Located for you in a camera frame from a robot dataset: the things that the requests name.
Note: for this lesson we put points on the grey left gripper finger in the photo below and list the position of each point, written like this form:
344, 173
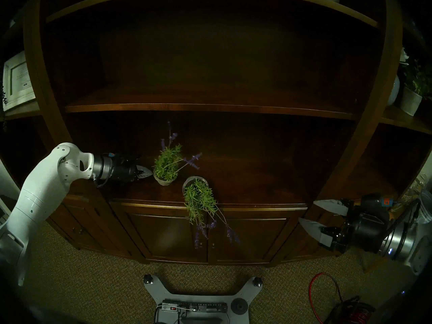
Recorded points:
144, 173

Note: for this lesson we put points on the small round white vase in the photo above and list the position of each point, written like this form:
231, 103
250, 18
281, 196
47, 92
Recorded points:
394, 90

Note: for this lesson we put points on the potted fake lavender plant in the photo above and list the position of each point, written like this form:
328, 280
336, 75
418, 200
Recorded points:
167, 166
199, 198

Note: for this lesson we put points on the dark trailing plant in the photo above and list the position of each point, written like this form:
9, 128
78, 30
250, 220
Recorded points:
3, 97

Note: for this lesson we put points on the grey power strip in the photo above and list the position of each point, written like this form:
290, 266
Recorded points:
202, 305

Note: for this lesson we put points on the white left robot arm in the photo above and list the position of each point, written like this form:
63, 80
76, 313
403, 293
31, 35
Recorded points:
40, 191

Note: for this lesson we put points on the white framed certificate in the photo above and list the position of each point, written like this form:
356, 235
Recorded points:
18, 82

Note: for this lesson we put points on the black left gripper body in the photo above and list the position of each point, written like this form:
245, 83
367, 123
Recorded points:
125, 169

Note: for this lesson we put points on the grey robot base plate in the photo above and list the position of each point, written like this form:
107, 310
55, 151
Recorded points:
199, 294

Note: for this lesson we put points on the dark wooden bookcase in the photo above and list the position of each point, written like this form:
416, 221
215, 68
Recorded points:
236, 90

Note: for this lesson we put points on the clear glass jar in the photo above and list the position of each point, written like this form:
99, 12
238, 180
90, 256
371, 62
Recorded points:
413, 190

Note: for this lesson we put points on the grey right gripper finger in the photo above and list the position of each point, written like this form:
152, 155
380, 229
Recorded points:
332, 206
319, 230

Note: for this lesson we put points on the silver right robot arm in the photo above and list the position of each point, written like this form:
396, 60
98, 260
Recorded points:
408, 245

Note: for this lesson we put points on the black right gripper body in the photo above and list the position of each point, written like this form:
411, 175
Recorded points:
366, 228

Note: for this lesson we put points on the green plant in white pot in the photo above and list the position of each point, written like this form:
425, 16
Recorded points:
411, 100

